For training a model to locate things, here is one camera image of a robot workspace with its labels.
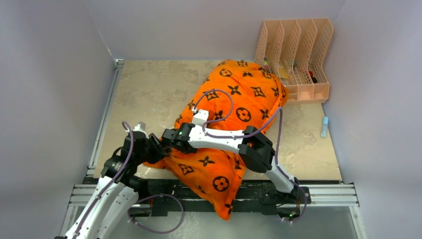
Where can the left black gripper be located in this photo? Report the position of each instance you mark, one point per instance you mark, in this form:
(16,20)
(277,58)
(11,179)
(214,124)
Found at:
(159,148)

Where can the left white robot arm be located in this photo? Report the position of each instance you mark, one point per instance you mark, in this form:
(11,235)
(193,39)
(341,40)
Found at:
(118,187)

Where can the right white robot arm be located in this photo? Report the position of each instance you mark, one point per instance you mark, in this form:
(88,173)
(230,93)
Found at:
(253,147)

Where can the pink mesh file organizer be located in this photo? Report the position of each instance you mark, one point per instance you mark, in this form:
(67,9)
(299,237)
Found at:
(294,50)

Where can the light blue small tube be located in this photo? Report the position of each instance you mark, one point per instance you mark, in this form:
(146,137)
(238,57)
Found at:
(324,127)

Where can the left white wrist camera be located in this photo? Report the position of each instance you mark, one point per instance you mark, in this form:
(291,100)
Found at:
(139,127)

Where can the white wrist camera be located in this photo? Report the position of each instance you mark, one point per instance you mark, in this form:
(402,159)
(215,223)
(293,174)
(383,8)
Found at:
(139,127)
(200,117)

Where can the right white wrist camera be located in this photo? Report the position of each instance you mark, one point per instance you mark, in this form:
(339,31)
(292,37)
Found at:
(200,117)

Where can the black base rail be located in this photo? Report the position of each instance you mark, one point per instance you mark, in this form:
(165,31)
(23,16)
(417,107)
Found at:
(256,196)

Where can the aluminium frame rail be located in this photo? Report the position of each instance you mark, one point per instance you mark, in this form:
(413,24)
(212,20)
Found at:
(154,91)

